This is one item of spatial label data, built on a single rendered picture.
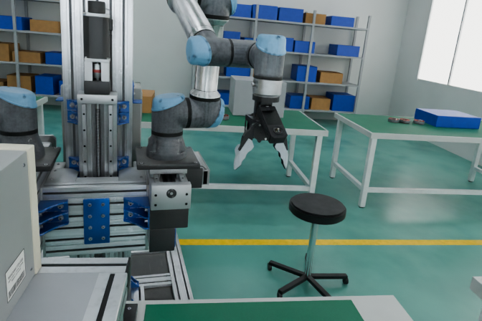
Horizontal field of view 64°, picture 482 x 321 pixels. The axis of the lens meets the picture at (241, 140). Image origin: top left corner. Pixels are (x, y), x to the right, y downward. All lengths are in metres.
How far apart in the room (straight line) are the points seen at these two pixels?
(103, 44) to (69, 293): 0.99
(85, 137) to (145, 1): 5.95
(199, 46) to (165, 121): 0.47
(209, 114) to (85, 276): 0.89
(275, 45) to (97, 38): 0.71
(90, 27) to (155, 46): 5.88
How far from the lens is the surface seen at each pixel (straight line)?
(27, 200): 0.64
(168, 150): 1.43
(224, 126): 3.27
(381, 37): 8.22
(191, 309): 1.19
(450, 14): 7.32
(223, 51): 1.03
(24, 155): 0.62
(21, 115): 1.44
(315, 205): 2.38
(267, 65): 0.98
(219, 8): 1.38
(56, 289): 0.67
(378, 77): 8.28
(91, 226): 1.52
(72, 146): 1.63
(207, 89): 1.43
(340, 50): 7.29
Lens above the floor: 1.50
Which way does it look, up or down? 15 degrees down
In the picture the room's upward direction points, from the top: 5 degrees clockwise
